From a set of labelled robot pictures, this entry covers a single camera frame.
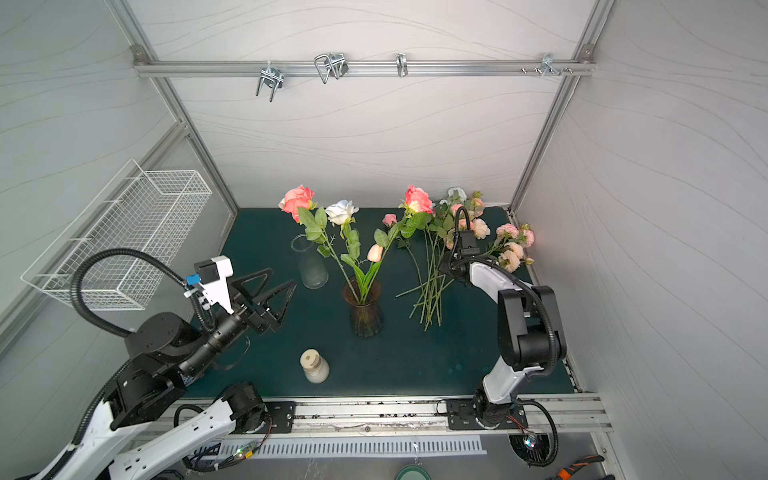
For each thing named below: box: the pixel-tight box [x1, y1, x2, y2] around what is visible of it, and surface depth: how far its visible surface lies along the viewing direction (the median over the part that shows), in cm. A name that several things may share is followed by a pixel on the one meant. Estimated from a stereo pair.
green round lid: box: [394, 464, 433, 480], surface depth 60 cm
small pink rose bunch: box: [382, 185, 535, 331], surface depth 100 cm
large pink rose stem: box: [279, 185, 360, 305], surface depth 68 cm
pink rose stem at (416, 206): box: [361, 185, 433, 301], surface depth 72 cm
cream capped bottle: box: [300, 348, 330, 384], surface depth 75 cm
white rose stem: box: [325, 199, 365, 303], surface depth 72 cm
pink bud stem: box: [356, 244, 383, 304], surface depth 75 cm
